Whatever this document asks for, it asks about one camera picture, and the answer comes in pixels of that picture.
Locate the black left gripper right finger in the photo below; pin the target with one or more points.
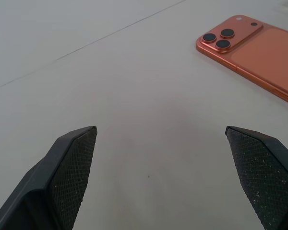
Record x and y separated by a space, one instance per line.
261 177

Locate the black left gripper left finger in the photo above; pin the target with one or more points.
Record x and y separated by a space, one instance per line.
52 182

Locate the orange smartphone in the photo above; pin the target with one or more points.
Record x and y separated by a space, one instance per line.
259 52

